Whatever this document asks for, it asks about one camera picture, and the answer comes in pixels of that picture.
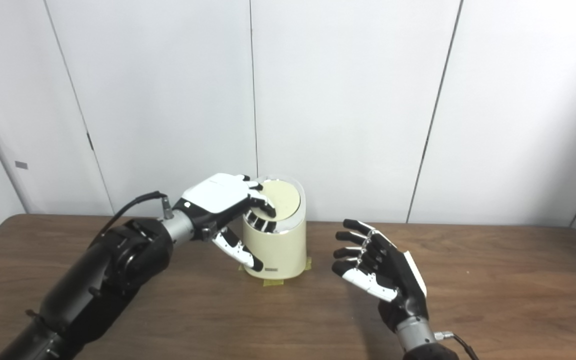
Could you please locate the cream round bin lid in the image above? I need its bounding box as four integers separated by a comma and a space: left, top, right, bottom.
248, 180, 302, 222

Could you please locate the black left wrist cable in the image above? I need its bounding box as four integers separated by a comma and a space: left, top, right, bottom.
100, 190, 175, 236

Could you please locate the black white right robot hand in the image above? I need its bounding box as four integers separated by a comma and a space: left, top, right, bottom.
331, 218, 429, 334

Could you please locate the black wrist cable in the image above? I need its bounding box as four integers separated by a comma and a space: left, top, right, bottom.
433, 330, 482, 360
100, 190, 175, 236

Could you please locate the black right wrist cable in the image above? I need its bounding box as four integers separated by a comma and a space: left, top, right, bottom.
433, 330, 482, 360

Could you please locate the cream-colored bin body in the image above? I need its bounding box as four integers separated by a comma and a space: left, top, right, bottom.
242, 175, 308, 281

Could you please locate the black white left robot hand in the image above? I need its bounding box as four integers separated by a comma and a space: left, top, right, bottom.
173, 173, 278, 274

